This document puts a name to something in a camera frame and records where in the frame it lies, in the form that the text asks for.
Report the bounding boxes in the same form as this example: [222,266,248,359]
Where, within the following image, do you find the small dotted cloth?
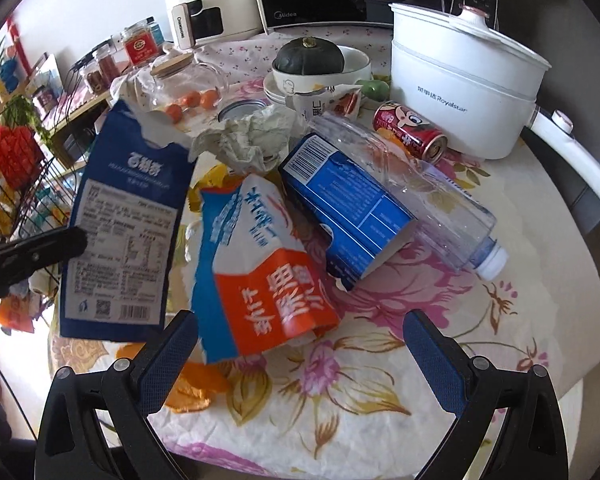
[111,24,397,106]

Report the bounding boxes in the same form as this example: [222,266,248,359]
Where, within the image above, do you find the dark green pumpkin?
[272,36,344,75]

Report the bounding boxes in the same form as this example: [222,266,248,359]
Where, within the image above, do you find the cream air fryer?
[164,0,262,50]

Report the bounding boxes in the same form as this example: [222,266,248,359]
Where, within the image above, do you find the blue carton box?
[279,133,416,292]

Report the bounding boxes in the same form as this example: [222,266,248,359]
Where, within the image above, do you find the wooden shelf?
[41,86,111,169]

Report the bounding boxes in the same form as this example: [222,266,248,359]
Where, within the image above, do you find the white electric cooking pot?
[391,3,600,200]

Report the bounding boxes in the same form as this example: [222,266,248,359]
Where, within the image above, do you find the dark blue food bag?
[58,100,196,342]

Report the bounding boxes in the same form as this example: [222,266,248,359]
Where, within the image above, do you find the white bowl with green handle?
[272,46,373,93]

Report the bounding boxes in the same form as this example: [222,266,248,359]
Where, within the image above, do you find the red cartoon drink can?
[372,102,448,164]

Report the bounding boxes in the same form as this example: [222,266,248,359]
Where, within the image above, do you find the stacked white plates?
[263,72,299,108]

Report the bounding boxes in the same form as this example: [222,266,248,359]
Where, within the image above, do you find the orange cherry tomato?
[199,88,221,110]
[164,103,184,124]
[181,90,201,108]

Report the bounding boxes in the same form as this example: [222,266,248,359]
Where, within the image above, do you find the clear plastic water bottle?
[309,112,508,281]

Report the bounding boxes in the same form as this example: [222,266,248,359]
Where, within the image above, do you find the glass jar with wooden lid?
[148,53,228,110]

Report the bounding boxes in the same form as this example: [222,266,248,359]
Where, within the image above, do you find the wire basket rack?
[0,96,76,245]

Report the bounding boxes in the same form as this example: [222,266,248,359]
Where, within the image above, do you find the white tissue paper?
[188,104,304,174]

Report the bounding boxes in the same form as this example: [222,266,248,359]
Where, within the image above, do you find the blue white orange snack bag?
[192,174,339,363]

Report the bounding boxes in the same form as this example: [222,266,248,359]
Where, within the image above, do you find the floral tablecloth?
[47,71,600,478]

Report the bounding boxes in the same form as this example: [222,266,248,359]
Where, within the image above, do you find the small white red snack packet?
[289,84,363,122]

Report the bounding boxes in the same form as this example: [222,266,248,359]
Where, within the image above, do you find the red label spice jar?
[122,22,159,67]

